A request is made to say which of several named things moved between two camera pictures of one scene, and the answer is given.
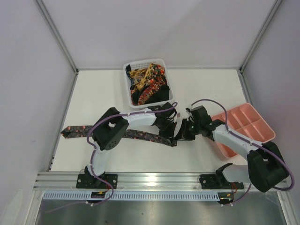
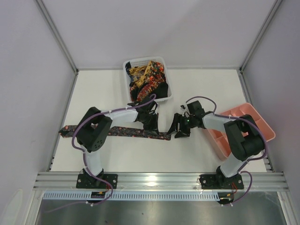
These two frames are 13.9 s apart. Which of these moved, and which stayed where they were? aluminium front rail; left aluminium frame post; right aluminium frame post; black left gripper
Moved: black left gripper
Stayed: right aluminium frame post; left aluminium frame post; aluminium front rail
